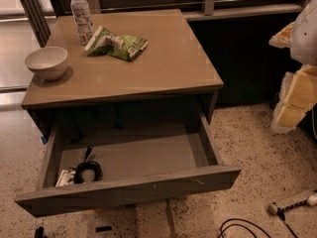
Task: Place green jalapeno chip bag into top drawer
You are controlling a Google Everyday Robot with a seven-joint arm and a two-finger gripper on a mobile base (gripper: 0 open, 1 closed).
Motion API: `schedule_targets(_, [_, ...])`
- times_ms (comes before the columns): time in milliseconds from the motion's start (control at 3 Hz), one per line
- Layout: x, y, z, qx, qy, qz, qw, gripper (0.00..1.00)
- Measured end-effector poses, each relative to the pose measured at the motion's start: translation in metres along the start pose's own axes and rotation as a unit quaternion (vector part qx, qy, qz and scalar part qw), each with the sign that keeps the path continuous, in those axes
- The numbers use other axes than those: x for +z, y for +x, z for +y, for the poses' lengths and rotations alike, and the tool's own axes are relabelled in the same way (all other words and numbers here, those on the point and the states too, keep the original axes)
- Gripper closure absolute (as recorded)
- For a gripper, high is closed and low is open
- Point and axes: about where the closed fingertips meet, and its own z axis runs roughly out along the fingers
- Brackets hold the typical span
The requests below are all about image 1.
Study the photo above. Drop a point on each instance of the small white packet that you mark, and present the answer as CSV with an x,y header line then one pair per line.
x,y
66,177

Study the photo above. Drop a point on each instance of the open grey top drawer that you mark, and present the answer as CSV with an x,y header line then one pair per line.
x,y
141,162

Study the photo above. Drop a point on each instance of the blue tape piece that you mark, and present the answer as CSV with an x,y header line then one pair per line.
x,y
44,140

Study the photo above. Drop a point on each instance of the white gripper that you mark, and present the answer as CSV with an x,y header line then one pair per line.
x,y
305,39

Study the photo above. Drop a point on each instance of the green jalapeno chip bag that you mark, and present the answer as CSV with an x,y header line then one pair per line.
x,y
125,47

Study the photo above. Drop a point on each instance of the clear plastic water bottle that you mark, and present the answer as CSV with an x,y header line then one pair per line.
x,y
81,15

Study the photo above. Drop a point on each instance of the white ceramic bowl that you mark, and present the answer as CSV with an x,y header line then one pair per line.
x,y
49,63

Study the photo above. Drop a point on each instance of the small black floor object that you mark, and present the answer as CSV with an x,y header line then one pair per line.
x,y
39,232

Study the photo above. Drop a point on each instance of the white power strip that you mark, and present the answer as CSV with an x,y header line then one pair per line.
x,y
306,197

